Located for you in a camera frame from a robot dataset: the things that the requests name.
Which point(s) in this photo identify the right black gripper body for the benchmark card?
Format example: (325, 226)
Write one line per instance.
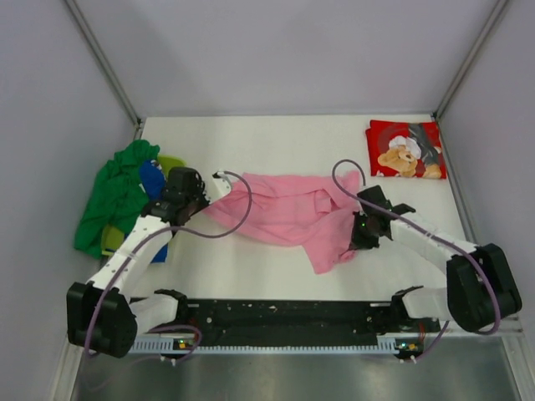
(364, 236)

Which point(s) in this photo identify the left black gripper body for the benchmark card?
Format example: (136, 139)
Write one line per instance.
(198, 199)

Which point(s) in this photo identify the pink t shirt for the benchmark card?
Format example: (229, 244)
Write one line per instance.
(293, 210)

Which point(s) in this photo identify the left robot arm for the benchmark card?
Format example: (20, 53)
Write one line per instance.
(103, 314)

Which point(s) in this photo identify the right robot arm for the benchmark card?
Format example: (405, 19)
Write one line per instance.
(480, 289)

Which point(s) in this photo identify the blue t shirt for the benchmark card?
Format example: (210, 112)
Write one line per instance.
(152, 179)

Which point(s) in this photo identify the green t shirt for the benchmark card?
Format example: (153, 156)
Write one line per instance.
(116, 198)

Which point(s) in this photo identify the red folded bear t shirt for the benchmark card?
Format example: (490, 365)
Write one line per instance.
(402, 149)

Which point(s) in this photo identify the lime green plastic bin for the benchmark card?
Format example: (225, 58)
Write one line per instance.
(112, 237)

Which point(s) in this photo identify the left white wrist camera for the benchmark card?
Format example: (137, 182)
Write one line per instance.
(221, 186)

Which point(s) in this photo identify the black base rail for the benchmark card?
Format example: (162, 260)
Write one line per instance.
(277, 323)

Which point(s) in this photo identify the left aluminium frame post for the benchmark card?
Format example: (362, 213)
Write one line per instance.
(102, 61)

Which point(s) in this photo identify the aluminium frame post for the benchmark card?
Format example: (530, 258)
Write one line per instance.
(102, 61)
(490, 25)

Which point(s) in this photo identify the right aluminium frame post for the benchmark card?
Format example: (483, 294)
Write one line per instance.
(490, 25)

